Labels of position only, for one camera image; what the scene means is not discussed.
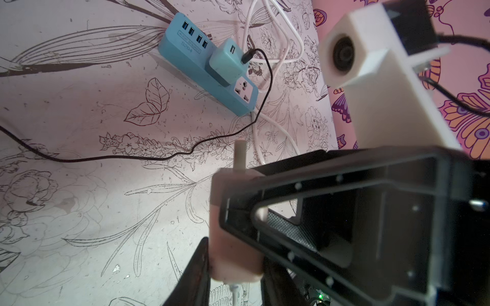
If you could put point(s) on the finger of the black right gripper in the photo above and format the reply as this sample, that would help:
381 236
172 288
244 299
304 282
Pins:
367 228

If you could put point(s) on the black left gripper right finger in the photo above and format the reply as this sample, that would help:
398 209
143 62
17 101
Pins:
277 286

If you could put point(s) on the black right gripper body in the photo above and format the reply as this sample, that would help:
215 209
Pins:
465 185

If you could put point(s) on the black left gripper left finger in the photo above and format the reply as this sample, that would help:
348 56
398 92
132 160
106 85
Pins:
193 288

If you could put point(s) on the pink charger adapter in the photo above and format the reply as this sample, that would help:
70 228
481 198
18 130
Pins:
231 259

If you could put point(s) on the mint usb charger adapter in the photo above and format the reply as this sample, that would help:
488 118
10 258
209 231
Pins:
226 62

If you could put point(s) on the teal power strip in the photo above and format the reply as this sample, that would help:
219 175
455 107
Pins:
186 47

